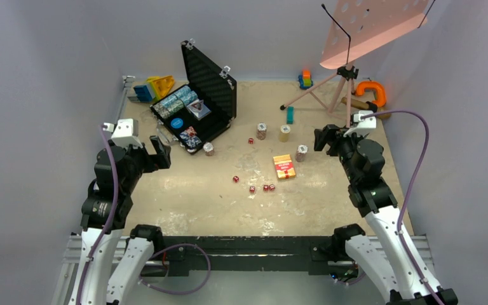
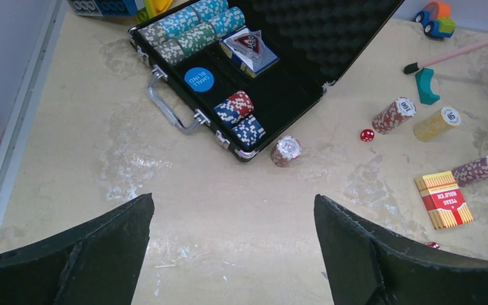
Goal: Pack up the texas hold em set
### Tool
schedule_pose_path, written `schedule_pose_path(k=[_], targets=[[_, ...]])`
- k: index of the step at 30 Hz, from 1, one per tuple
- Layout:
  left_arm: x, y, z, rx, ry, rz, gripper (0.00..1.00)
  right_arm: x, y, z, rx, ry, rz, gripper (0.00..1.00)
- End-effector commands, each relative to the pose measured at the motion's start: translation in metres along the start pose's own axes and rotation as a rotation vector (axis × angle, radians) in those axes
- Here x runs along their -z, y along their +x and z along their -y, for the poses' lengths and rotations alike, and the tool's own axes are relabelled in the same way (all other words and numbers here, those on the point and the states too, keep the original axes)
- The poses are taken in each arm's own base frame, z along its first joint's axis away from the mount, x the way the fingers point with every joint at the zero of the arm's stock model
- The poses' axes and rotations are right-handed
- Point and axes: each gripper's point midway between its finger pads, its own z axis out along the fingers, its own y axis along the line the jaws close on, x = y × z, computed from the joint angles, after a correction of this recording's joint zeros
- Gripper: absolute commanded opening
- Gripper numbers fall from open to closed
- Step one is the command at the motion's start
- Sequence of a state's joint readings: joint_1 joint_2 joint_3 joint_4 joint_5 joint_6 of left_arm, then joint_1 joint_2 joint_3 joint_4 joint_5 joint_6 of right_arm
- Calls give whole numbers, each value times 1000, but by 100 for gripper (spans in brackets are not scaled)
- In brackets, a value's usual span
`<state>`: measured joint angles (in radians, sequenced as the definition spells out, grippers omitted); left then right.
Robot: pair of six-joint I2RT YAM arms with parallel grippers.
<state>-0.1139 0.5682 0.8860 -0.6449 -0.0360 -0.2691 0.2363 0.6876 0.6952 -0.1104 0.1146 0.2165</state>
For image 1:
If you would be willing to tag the yellow 50 chip stack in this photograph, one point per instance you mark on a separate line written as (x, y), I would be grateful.
(284, 133)

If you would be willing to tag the blue dealer button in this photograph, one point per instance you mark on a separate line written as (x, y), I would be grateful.
(177, 123)

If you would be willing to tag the pink music stand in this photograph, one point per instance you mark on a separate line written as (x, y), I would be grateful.
(358, 28)

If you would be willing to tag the blue yellow lego bricks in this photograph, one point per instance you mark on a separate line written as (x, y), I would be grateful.
(154, 89)

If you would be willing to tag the blue card deck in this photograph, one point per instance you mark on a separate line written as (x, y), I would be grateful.
(198, 109)

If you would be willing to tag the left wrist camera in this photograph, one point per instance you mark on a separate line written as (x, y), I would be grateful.
(124, 133)

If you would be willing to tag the light blue chip row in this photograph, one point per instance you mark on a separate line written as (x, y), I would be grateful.
(176, 101)

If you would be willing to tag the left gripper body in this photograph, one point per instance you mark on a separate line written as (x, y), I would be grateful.
(140, 161)

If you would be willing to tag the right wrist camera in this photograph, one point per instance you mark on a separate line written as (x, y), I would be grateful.
(363, 123)

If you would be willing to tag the purple chip stack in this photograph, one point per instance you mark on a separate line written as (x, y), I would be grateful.
(301, 153)

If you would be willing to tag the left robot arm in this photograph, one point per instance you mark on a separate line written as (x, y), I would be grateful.
(104, 213)

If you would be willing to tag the wooden rolling pin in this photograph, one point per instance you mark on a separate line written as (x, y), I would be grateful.
(370, 106)

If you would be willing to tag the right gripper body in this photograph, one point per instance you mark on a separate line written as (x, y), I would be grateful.
(346, 145)

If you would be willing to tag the short red chip stack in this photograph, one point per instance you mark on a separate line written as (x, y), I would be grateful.
(208, 149)

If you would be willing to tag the black poker chip case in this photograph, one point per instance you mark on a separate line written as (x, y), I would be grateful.
(215, 86)

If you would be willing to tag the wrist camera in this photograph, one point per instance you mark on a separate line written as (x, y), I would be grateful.
(363, 123)
(124, 133)

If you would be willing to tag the teal block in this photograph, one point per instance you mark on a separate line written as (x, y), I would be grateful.
(290, 115)

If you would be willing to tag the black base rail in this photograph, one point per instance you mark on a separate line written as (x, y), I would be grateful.
(314, 255)

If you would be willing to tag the red 100 chip stack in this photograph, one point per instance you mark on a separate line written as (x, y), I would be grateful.
(261, 131)

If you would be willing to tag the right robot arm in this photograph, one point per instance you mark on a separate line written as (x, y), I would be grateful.
(398, 272)

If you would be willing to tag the blue white chip stack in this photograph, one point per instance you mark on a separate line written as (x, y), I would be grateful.
(190, 138)

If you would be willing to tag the red Texas Hold'em card deck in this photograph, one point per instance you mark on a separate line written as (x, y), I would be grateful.
(284, 167)

